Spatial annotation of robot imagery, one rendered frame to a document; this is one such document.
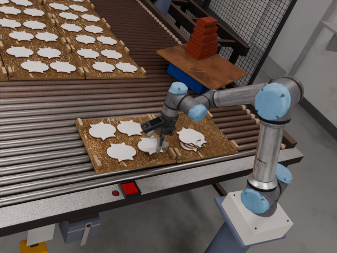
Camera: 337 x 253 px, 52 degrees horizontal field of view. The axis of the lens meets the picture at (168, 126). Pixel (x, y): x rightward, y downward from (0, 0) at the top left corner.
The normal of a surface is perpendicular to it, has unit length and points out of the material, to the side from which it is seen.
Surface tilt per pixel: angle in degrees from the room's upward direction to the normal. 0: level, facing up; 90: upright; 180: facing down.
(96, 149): 0
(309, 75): 90
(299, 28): 90
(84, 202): 0
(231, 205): 90
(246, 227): 90
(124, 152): 0
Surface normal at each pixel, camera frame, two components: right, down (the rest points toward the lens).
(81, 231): 0.48, 0.65
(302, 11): -0.88, 0.01
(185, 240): 0.30, -0.76
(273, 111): -0.63, 0.22
